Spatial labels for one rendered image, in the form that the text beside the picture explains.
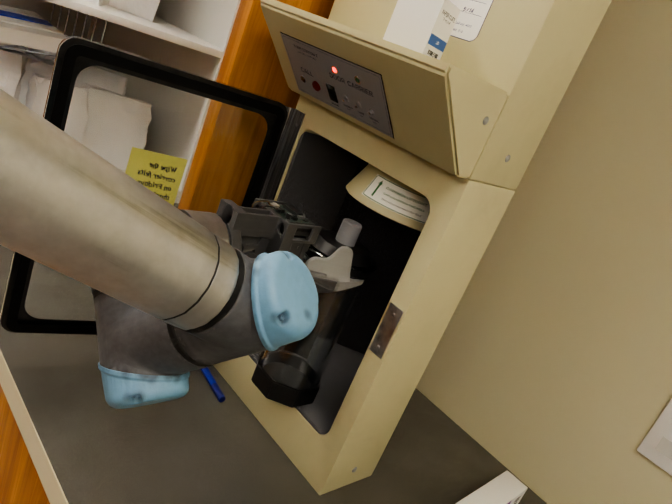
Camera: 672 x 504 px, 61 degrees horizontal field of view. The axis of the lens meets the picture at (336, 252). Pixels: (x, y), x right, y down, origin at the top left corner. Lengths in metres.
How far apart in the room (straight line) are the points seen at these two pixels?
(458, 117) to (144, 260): 0.35
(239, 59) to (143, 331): 0.46
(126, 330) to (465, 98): 0.38
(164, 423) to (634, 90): 0.88
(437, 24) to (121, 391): 0.47
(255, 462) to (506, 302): 0.54
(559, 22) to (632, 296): 0.50
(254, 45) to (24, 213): 0.57
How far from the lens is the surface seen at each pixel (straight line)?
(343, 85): 0.71
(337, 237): 0.76
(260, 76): 0.88
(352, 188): 0.79
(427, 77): 0.58
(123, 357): 0.53
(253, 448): 0.87
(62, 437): 0.81
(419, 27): 0.64
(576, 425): 1.09
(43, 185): 0.35
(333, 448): 0.81
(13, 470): 1.01
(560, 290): 1.07
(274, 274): 0.43
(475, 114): 0.61
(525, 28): 0.67
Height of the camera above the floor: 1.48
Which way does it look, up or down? 18 degrees down
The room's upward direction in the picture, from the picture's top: 22 degrees clockwise
